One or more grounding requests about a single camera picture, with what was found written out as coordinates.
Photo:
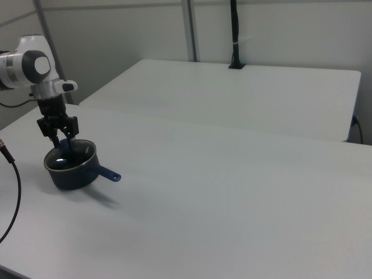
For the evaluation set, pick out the black pole with clamp base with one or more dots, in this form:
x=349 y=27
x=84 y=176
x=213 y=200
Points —
x=234 y=32

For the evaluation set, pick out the dark blue saucepan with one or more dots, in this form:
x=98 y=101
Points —
x=69 y=181

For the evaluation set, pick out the grey metal frame post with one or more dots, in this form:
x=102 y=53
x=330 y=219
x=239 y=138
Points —
x=56 y=55
x=190 y=29

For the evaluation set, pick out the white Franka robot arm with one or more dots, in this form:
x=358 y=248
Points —
x=17 y=64

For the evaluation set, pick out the glass lid with blue knob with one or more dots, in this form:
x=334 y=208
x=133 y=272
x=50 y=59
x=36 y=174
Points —
x=62 y=163

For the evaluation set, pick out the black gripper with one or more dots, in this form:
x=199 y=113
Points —
x=52 y=109

